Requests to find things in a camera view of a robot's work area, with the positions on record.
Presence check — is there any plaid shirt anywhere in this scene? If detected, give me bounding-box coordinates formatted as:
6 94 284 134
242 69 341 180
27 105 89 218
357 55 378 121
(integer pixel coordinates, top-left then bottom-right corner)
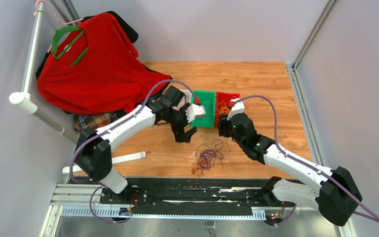
74 111 125 133

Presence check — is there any white plastic bin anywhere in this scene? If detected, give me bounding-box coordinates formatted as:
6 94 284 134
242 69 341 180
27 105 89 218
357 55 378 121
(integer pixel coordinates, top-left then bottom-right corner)
172 89 192 110

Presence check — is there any aluminium frame rail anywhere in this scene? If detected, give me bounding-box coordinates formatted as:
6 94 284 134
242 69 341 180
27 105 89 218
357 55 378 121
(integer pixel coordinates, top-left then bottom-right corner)
284 0 350 223

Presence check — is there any yellow cable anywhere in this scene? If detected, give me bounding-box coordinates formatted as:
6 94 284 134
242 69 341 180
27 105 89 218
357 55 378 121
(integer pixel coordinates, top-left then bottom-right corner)
217 95 239 116

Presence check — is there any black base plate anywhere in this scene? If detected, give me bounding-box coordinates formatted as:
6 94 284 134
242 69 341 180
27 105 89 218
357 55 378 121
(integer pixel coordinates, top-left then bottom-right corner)
95 177 294 219

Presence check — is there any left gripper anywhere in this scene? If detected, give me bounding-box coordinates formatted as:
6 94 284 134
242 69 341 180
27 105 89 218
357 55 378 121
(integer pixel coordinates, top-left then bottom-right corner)
166 103 197 142

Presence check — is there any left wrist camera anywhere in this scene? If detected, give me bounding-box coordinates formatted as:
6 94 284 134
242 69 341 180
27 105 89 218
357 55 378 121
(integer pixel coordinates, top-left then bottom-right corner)
185 104 206 123

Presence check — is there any pink clothes hanger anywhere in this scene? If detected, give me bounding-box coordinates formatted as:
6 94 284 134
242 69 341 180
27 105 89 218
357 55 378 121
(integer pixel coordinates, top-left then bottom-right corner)
34 0 85 53

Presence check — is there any green clothes hanger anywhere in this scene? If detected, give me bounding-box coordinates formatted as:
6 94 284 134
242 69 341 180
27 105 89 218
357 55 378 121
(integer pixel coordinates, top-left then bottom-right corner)
50 26 86 61

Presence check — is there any green plastic bin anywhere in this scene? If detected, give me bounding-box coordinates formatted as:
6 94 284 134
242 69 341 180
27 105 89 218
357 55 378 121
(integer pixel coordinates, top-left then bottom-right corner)
190 90 216 128

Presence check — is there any white clothes rack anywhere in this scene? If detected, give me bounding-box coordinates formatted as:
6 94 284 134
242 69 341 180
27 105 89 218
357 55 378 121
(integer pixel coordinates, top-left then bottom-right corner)
8 1 147 175

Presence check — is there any red cable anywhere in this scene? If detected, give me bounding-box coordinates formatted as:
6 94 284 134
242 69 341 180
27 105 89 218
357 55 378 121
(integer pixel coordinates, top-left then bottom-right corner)
191 152 218 185

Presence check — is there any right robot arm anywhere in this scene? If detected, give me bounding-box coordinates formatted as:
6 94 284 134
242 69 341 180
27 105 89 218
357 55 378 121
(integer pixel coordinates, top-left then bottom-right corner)
218 113 363 226

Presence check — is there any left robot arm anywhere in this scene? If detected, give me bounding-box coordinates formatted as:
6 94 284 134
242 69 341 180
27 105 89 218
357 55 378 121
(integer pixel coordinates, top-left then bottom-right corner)
73 86 206 204

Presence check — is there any red plastic bin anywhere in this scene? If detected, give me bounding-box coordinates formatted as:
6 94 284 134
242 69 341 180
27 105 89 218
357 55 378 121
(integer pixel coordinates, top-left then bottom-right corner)
214 91 240 128

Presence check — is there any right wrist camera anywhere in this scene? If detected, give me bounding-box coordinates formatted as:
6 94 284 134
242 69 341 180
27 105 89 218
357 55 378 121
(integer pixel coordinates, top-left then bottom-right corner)
227 98 245 120

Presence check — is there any red t-shirt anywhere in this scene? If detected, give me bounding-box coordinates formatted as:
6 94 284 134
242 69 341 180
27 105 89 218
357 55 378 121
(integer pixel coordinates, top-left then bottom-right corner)
36 12 173 115

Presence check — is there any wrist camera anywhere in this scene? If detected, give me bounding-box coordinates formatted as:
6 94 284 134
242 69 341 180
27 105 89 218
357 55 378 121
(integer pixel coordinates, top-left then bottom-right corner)
227 98 245 120
185 104 206 123

